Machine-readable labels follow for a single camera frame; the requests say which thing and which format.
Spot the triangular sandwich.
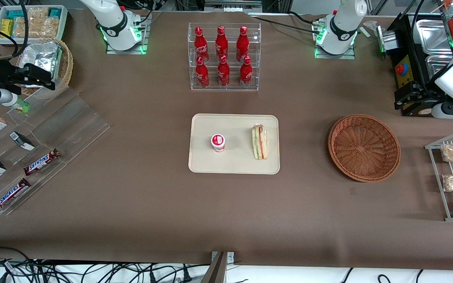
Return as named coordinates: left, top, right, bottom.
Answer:
left=252, top=124, right=269, bottom=160

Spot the tan wicker basket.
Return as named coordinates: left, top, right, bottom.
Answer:
left=16, top=37, right=74, bottom=99

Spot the round brown wicker basket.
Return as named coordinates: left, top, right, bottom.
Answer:
left=328, top=114, right=401, bottom=183

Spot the beige rectangular tray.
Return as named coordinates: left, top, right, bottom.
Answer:
left=188, top=114, right=280, bottom=175

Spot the silver foil bag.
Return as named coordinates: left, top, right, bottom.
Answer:
left=18, top=41, right=62, bottom=85

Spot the steel food pan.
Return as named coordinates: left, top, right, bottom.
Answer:
left=425, top=55, right=453, bottom=79
left=415, top=18, right=453, bottom=55

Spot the green white bottle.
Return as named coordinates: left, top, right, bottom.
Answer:
left=4, top=94, right=31, bottom=114

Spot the clear bag of crackers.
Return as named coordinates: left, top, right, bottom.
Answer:
left=13, top=7, right=60, bottom=39

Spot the yellow snack packet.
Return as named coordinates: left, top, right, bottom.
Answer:
left=0, top=18, right=15, bottom=39

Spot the clear acrylic display shelf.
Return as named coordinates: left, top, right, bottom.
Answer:
left=0, top=86, right=111, bottom=215

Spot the white plastic snack bin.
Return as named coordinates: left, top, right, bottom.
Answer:
left=0, top=5, right=68, bottom=44

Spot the silver metal box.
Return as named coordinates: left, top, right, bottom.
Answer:
left=376, top=26, right=398, bottom=54

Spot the black food warmer machine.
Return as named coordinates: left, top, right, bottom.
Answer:
left=380, top=0, right=453, bottom=117

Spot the brown snickers bar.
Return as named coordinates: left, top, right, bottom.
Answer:
left=23, top=149, right=61, bottom=176
left=0, top=178, right=31, bottom=212

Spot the clear acrylic bottle rack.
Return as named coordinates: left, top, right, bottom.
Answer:
left=188, top=22, right=261, bottom=92

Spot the red cola bottle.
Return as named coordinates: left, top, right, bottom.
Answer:
left=239, top=56, right=253, bottom=88
left=195, top=56, right=210, bottom=88
left=236, top=26, right=249, bottom=62
left=217, top=55, right=230, bottom=87
left=194, top=26, right=209, bottom=63
left=215, top=26, right=229, bottom=59

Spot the white red yogurt cup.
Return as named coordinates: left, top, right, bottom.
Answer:
left=211, top=134, right=226, bottom=153

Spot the dark metal bar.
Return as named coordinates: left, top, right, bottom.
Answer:
left=201, top=252, right=227, bottom=283

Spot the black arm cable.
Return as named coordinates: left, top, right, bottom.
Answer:
left=0, top=0, right=29, bottom=59
left=411, top=0, right=439, bottom=97

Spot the grey wire rack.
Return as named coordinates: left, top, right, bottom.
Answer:
left=425, top=131, right=453, bottom=222

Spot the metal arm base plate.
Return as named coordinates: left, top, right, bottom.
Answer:
left=106, top=11, right=149, bottom=55
left=314, top=16, right=356, bottom=60

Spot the black table cable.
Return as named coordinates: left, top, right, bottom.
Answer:
left=250, top=12, right=326, bottom=35

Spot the metal table bracket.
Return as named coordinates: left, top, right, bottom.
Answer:
left=211, top=252, right=235, bottom=272

